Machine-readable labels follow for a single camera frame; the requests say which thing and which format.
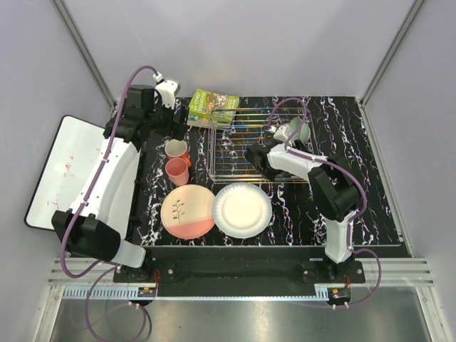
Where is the wire dish rack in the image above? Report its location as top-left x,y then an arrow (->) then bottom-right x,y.
207,105 -> 302,184

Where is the green celadon bowl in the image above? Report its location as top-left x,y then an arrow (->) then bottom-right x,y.
289,117 -> 311,143

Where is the white scalloped plate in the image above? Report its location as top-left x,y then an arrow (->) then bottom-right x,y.
212,182 -> 272,239

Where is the cream pink leaf plate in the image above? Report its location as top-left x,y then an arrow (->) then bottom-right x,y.
160,185 -> 215,239

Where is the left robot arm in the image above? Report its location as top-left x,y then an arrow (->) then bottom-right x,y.
51,78 -> 188,282

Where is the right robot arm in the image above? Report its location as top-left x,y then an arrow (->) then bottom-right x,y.
244,142 -> 368,283

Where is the orange mug white inside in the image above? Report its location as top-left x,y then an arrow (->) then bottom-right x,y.
165,139 -> 192,167

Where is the green children's book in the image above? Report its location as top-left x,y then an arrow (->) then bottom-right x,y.
187,89 -> 240,128

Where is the pink plastic cup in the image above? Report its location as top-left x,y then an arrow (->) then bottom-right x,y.
165,158 -> 190,187

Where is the white board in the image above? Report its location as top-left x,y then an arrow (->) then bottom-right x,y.
24,115 -> 104,231

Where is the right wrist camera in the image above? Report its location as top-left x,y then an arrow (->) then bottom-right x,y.
273,124 -> 294,143

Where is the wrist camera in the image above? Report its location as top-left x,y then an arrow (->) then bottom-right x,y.
155,78 -> 180,109
273,124 -> 294,143

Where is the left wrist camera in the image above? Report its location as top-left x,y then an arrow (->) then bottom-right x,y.
155,78 -> 180,109

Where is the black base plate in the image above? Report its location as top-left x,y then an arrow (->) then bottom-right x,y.
114,246 -> 366,284

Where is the white cable duct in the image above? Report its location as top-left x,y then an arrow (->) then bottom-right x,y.
63,286 -> 157,300

